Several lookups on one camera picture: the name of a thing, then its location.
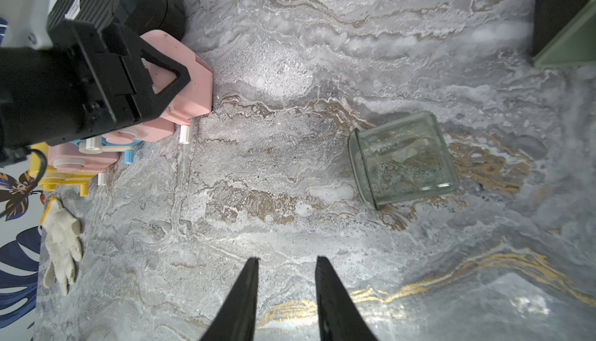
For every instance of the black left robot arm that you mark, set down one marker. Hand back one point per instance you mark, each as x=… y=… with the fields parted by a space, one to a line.
x=27 y=28

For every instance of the white work glove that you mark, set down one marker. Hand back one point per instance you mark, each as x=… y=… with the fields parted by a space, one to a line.
x=63 y=231

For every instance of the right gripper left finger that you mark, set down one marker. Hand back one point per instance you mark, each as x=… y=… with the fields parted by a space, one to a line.
x=236 y=319

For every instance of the yellow pencil sharpener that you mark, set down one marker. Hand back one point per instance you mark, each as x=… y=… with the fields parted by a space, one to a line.
x=54 y=179

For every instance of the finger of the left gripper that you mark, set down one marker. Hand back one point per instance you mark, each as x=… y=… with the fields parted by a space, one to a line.
x=155 y=78

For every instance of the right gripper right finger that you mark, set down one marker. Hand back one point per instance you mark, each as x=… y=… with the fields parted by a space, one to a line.
x=338 y=317

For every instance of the black plastic tool case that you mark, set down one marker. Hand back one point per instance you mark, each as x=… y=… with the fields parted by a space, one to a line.
x=140 y=16

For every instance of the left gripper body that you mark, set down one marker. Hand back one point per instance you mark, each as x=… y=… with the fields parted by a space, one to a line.
x=73 y=90

